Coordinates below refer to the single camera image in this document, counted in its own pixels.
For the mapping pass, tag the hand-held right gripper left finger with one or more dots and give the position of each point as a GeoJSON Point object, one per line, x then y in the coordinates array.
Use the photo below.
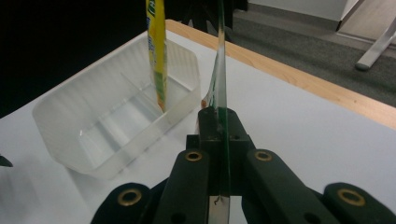
{"type": "Point", "coordinates": [210, 137]}

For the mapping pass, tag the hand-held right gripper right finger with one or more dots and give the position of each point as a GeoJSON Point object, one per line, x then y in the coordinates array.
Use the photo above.
{"type": "Point", "coordinates": [238, 143]}

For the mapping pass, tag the green and gold seasoning packet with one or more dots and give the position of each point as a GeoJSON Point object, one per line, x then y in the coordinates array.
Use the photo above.
{"type": "Point", "coordinates": [221, 77]}

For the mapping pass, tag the yellow spouted seasoning pouch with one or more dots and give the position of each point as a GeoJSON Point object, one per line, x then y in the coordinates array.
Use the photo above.
{"type": "Point", "coordinates": [157, 46]}

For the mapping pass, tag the translucent plastic container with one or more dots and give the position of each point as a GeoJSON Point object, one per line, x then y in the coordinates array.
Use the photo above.
{"type": "Point", "coordinates": [93, 102]}

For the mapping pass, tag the grey metal stand leg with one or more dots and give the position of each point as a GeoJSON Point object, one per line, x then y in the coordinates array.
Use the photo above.
{"type": "Point", "coordinates": [376, 46]}

